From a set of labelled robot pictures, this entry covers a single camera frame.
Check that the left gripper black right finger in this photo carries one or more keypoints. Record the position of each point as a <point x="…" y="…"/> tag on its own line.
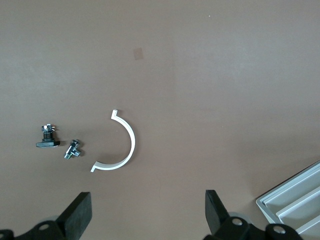
<point x="215" y="212"/>

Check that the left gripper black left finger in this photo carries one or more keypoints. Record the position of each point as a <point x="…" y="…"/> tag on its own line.
<point x="77" y="212"/>

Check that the white paper sheet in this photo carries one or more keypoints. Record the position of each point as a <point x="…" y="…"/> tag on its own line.
<point x="300" y="190"/>

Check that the black switch with spring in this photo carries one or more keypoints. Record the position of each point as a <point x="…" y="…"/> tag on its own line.
<point x="47" y="144"/>

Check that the small metal fitting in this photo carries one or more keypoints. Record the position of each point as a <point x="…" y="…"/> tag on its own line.
<point x="72" y="150"/>

